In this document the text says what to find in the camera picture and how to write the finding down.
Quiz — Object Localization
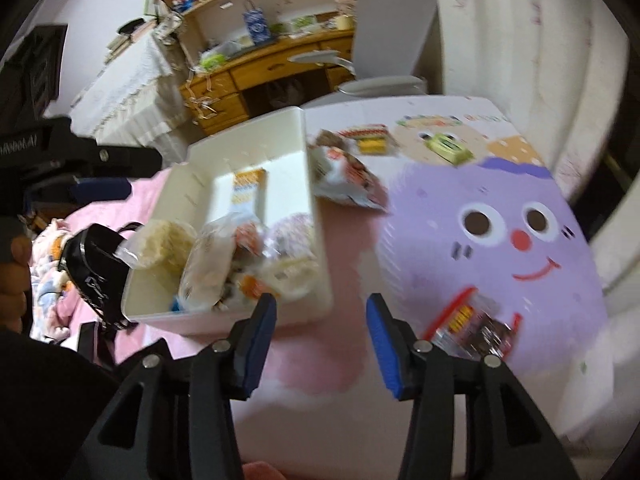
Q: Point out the brown wooden door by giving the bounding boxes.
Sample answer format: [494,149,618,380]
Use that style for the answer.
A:
[27,24,68,118]

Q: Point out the clear packet yellow cookies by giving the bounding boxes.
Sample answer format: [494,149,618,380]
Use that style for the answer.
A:
[180,215,241,311]

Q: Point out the white plastic bag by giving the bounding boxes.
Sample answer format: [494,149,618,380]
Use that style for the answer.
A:
[210,39,251,58]

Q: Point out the white charging cable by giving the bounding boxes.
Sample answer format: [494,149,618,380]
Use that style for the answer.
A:
[180,67,221,121]

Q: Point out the waste basket with liner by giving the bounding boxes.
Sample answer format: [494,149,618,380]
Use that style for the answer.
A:
[265,80,303,106]

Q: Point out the pink blanket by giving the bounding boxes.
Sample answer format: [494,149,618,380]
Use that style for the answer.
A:
[30,165,191,361]

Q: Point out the white lace cover cloth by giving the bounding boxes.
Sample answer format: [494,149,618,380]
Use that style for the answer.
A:
[67,20,193,161]

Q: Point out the red striped small packet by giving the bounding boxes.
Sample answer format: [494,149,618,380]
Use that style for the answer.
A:
[340,124,398,157]

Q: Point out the white leaf print curtain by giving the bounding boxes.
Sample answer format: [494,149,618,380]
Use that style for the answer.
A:
[425,0,640,281]

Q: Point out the floral cloth pouch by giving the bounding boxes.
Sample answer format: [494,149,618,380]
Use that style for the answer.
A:
[152,12,183,41]

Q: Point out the blue paper bag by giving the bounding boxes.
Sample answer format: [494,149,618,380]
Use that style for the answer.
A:
[243,0,276,43]

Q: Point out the red trim dark snack packet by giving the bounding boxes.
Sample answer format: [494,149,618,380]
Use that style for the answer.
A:
[422,287,521,361]

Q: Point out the green print box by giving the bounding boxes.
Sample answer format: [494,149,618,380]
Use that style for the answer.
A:
[282,15,321,36]

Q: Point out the grey office chair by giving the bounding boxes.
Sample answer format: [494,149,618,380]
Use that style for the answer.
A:
[287,0,441,96]

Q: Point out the wooden desk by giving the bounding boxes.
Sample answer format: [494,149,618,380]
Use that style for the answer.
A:
[180,27,358,136]

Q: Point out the small green packet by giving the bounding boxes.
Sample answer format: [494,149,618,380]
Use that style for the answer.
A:
[425,132,473,167]

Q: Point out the yellow white oat bar packet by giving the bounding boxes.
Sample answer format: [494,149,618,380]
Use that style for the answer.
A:
[231,169,268,218]

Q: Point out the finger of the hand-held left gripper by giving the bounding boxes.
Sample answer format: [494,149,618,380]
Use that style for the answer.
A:
[30,179,133,211]
[75,135,163,178]

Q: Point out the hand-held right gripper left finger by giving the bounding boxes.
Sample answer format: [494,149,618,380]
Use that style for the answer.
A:
[75,292,278,480]

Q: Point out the pink print bread packet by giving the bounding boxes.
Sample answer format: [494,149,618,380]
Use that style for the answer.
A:
[262,212,318,261]

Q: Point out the cartoon printed tablecloth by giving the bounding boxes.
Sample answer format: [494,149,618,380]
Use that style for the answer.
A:
[125,95,613,461]

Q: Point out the white plastic storage bin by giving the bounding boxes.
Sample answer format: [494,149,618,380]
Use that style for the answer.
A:
[120,106,335,336]

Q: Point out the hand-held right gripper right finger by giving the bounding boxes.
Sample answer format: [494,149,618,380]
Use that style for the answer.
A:
[365,292,581,480]

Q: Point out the white packet with orange print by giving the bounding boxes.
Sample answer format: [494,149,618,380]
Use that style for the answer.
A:
[306,130,391,213]

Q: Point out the black shoulder bag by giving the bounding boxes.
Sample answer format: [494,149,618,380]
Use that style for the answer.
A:
[60,222,146,366]

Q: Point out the pile of flat books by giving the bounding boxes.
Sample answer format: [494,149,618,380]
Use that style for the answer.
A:
[107,17,161,53]

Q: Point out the person's left hand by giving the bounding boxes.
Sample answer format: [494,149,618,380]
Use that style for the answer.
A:
[0,235,32,333]

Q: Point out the large puffed rice ball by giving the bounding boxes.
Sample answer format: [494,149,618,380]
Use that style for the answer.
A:
[122,219,198,271]

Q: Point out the cartoon printed blanket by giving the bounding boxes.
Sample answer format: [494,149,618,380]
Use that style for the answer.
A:
[30,217,81,341]

